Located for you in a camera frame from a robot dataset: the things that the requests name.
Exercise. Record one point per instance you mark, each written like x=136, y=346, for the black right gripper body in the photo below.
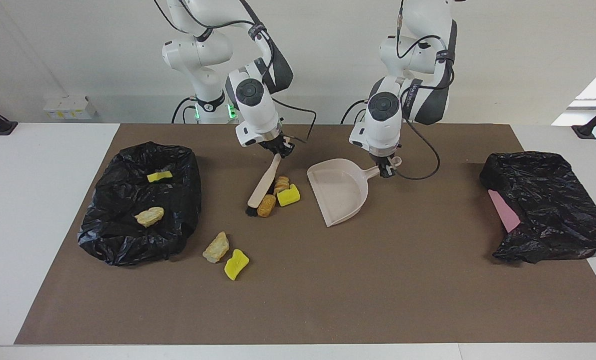
x=273, y=143

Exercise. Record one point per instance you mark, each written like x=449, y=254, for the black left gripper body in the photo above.
x=384, y=156

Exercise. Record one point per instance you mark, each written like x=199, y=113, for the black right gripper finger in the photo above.
x=288, y=148
x=276, y=152

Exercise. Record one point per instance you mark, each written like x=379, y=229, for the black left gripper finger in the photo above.
x=386, y=170

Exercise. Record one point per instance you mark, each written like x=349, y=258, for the striped bread piece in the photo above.
x=281, y=183
x=149, y=216

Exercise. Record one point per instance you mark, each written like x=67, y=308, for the yellow sponge piece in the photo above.
x=236, y=264
x=288, y=196
x=159, y=176

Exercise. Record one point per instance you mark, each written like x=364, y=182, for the beige plastic dustpan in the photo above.
x=340, y=192

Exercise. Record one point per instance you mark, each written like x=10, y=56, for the pale beige food chunk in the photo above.
x=216, y=247

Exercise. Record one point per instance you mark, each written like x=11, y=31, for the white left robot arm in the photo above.
x=385, y=125

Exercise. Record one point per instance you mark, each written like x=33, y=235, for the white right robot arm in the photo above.
x=257, y=100

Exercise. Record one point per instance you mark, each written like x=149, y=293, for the black plastic trash bag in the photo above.
x=553, y=210

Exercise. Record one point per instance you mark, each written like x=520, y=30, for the right black trash bag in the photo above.
x=117, y=240

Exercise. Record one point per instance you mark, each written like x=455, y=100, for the brown table mat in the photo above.
x=298, y=300

